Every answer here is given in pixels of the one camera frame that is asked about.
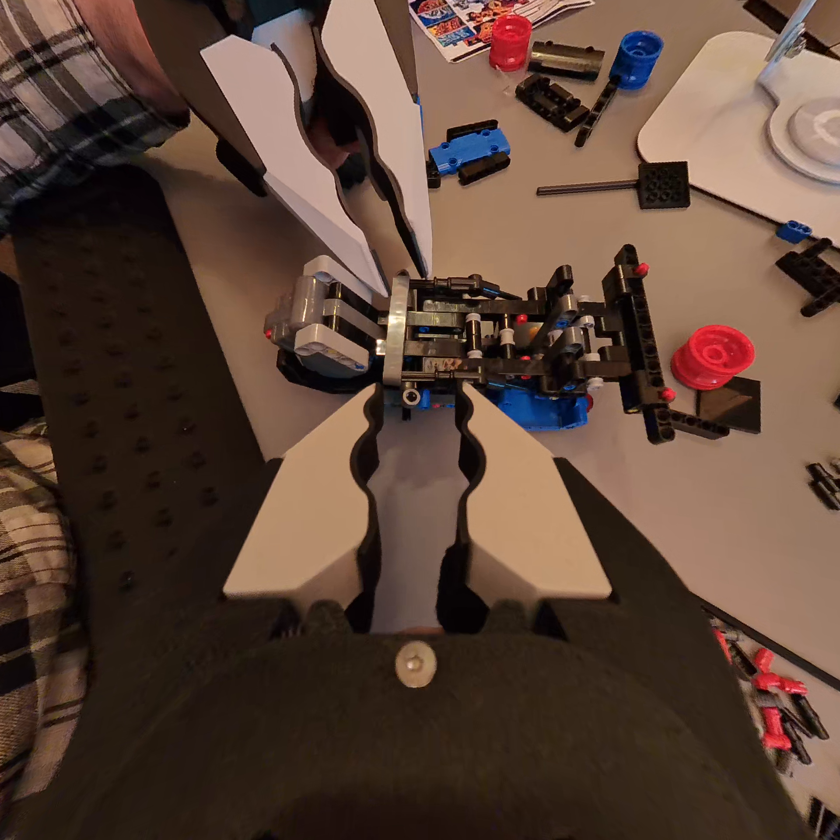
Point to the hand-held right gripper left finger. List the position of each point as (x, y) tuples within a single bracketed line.
[(302, 525)]

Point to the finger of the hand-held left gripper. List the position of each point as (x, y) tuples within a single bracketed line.
[(387, 98), (262, 111)]

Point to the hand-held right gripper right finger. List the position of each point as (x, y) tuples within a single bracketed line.
[(538, 525)]

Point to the toy truck chassis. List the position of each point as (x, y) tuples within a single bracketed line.
[(492, 341)]

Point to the black L-shaped beam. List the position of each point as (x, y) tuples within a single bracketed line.
[(810, 272)]

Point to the person's left forearm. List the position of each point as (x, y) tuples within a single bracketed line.
[(52, 111)]

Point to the grey desk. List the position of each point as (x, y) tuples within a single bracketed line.
[(722, 492)]

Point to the person's left hand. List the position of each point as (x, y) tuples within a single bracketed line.
[(124, 46)]

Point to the black holed beam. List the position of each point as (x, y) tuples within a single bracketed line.
[(472, 128)]

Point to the blue flat panel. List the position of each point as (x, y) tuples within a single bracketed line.
[(469, 151)]

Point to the printed sticker sheet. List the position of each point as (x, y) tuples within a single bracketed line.
[(472, 26)]

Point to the black smooth beam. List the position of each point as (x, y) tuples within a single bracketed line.
[(484, 169)]

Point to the red wheel rim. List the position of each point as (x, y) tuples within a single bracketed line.
[(510, 43), (712, 358)]

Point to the long black beam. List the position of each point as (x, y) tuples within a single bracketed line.
[(597, 111)]

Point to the black flat square panel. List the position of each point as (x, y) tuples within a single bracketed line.
[(732, 407)]

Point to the blue wheel rim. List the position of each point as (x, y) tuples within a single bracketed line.
[(636, 59)]

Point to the long black axle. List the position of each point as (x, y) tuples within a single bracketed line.
[(768, 640)]

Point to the person's plaid shirt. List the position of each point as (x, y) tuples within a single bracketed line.
[(33, 590)]

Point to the small black connector piece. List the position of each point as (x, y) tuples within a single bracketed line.
[(825, 485)]

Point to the black grid plate on axle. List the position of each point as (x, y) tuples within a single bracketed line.
[(664, 185)]

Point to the pile of small building pieces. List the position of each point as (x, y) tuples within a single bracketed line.
[(774, 709)]

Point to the white book stand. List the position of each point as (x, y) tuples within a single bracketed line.
[(722, 111)]

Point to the small blue connector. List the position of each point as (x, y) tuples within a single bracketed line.
[(794, 231)]

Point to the black beam frame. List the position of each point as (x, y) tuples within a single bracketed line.
[(551, 102)]

